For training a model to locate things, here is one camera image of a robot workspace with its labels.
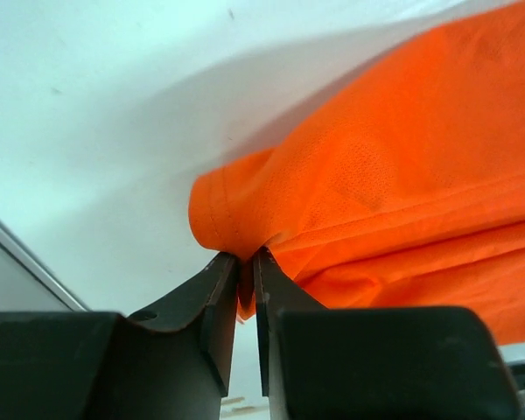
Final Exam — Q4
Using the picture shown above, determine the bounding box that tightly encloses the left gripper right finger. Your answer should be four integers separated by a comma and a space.
253, 249, 522, 419

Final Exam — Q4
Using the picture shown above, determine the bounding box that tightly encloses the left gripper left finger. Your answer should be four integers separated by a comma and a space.
0, 253, 239, 419

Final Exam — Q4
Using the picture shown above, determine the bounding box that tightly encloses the orange t-shirt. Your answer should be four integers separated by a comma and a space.
188, 1, 525, 345

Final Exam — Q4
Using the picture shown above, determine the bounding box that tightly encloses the aluminium rail left edge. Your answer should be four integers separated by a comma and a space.
0, 220, 89, 312

